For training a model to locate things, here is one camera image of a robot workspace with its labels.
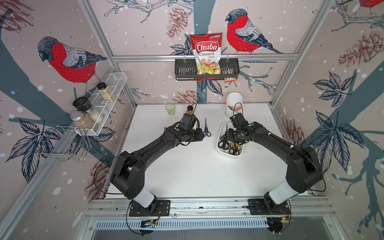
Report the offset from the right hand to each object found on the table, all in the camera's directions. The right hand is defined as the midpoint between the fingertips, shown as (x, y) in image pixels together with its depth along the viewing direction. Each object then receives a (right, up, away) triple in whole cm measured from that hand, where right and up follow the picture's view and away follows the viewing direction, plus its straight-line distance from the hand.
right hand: (228, 136), depth 90 cm
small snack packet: (+1, +35, 0) cm, 35 cm away
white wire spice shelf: (-70, +34, +2) cm, 78 cm away
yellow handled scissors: (+5, -7, +3) cm, 9 cm away
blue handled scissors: (-13, +1, +14) cm, 19 cm away
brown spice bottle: (-24, +17, +16) cm, 34 cm away
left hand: (-14, +3, -6) cm, 16 cm away
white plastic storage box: (0, -7, +4) cm, 8 cm away
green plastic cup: (-39, +18, +21) cm, 48 cm away
